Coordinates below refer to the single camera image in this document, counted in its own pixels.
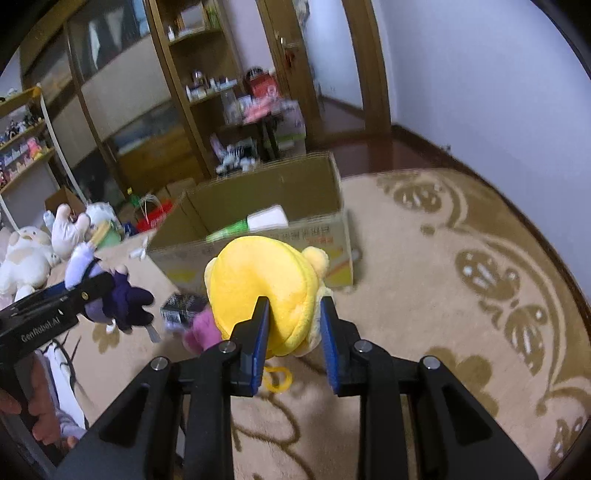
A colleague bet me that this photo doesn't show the black tissue pack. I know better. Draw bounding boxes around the black tissue pack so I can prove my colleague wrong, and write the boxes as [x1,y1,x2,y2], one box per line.
[160,293,208,332]

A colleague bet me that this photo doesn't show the purple white plush doll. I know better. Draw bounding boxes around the purple white plush doll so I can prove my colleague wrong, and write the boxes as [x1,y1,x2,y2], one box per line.
[64,242,154,333]

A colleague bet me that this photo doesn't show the person's left hand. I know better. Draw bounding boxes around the person's left hand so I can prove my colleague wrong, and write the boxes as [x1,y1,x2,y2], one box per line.
[27,356,78,450]

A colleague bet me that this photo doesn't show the pink plush toy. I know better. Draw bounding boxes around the pink plush toy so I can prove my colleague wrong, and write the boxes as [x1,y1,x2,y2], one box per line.
[182,306,222,355]

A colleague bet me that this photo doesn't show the white plush with paws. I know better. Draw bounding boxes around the white plush with paws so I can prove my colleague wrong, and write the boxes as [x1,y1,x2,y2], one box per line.
[43,203,91,261]

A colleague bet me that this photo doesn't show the green yellow plush toy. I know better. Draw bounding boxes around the green yellow plush toy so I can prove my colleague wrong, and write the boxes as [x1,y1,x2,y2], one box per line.
[88,220,122,250]

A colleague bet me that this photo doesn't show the small brown cardboard box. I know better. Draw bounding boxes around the small brown cardboard box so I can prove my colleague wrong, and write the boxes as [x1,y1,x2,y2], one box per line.
[44,187,86,216]

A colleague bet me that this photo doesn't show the light wooden toy shelf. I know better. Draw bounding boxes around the light wooden toy shelf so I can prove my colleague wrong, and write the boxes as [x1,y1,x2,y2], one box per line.
[1,84,88,230]

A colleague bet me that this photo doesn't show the red paper bag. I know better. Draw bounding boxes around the red paper bag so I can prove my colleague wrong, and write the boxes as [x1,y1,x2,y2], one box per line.
[136,199,174,232]

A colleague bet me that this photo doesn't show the wicker basket with socks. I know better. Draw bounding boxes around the wicker basket with socks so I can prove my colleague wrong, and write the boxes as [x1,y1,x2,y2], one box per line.
[211,134,260,177]

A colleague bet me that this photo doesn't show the small black table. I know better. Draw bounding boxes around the small black table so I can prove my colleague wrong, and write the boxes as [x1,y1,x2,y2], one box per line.
[214,107,294,163]

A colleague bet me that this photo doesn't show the wooden wardrobe cabinet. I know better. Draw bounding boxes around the wooden wardrobe cabinet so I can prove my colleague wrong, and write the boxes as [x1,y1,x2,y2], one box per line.
[20,1,204,206]

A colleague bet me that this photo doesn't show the red box on shelf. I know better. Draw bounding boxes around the red box on shelf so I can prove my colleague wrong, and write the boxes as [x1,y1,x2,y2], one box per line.
[242,67,280,98]

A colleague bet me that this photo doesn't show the wooden shelf unit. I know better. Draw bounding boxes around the wooden shelf unit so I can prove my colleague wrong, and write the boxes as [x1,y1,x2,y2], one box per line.
[144,0,243,179]

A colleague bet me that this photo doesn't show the wooden door frame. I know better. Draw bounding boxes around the wooden door frame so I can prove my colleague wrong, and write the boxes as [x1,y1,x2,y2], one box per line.
[256,0,391,147]

